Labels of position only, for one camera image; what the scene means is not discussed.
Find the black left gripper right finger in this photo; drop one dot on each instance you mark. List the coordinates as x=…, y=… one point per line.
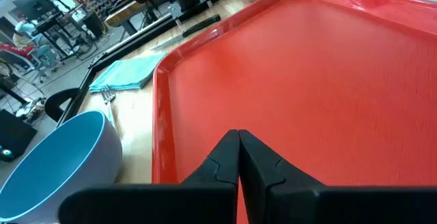
x=290, y=203

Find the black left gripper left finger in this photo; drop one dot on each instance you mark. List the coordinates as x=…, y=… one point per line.
x=211, y=203

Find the teal napkin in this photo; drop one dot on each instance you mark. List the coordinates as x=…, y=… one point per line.
x=129, y=72

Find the blue bowl grey outside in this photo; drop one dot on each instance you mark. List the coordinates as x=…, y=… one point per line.
x=58, y=162

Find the red plastic tray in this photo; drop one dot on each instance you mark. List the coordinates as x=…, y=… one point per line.
x=307, y=91

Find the wooden workbench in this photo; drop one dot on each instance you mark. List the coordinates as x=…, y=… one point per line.
x=126, y=12

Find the black desk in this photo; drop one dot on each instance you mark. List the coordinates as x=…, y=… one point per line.
x=56, y=24

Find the dark monitor on desk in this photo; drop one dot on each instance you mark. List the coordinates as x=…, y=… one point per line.
x=34, y=5

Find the person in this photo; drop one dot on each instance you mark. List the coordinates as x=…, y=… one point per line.
x=25, y=34

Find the office chair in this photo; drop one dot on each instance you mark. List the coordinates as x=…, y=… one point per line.
x=15, y=55

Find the black table clamp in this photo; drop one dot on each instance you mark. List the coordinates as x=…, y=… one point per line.
x=51, y=101

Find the black box with light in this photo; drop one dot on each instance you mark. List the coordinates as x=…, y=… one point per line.
x=15, y=135

